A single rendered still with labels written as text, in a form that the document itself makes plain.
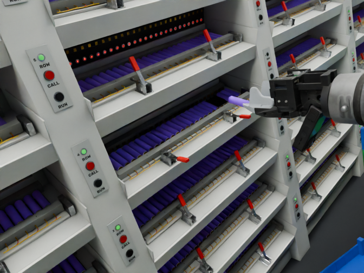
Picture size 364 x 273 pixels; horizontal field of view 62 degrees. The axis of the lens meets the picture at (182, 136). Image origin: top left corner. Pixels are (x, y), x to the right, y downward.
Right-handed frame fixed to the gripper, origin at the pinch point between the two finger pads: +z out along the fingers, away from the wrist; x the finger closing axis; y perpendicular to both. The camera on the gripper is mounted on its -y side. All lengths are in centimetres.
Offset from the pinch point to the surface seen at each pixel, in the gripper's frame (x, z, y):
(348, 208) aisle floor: -72, 13, -83
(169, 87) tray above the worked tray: 9.8, 16.2, 8.2
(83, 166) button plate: 37.6, 14.6, 0.9
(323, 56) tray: -80, 22, -9
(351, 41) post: -105, 20, -9
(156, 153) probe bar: 17.3, 20.0, -7.4
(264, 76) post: -30.0, 17.5, -1.8
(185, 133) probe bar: 5.9, 20.5, -6.8
